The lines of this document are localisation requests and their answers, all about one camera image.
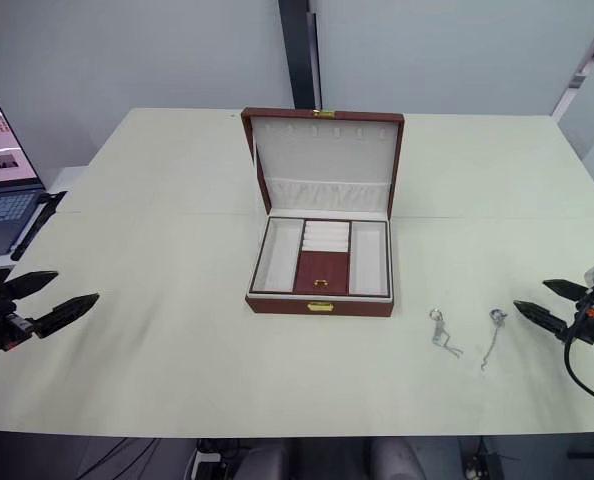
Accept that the silver chain with ring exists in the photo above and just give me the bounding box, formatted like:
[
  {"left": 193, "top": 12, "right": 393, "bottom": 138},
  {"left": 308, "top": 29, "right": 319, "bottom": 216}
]
[
  {"left": 428, "top": 307, "right": 464, "bottom": 360},
  {"left": 479, "top": 307, "right": 510, "bottom": 373}
]

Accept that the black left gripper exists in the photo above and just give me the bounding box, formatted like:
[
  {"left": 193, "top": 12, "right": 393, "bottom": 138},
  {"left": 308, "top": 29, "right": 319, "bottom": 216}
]
[{"left": 0, "top": 271, "right": 101, "bottom": 352}]

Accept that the white-lined jewelry box tray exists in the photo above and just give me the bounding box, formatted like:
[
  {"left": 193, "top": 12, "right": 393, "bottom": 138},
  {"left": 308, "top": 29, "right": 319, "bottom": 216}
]
[{"left": 250, "top": 217, "right": 393, "bottom": 298}]

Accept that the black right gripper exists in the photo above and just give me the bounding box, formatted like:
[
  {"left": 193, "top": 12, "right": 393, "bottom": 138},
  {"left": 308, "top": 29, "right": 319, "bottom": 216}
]
[{"left": 512, "top": 278, "right": 594, "bottom": 346}]

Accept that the black vertical pillar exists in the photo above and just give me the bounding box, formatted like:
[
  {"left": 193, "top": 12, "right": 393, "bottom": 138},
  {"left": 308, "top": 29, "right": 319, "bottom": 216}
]
[{"left": 278, "top": 0, "right": 325, "bottom": 111}]

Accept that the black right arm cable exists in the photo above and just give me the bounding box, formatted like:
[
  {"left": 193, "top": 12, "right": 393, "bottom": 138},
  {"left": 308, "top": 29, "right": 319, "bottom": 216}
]
[{"left": 562, "top": 319, "right": 594, "bottom": 409}]

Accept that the red-brown leather jewelry box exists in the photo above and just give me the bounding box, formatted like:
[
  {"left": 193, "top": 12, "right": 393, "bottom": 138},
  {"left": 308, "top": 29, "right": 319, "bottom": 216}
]
[{"left": 240, "top": 106, "right": 406, "bottom": 318}]

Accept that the white partition frame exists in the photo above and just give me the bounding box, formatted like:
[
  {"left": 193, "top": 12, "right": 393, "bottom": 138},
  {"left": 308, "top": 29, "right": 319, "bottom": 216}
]
[{"left": 555, "top": 0, "right": 594, "bottom": 121}]

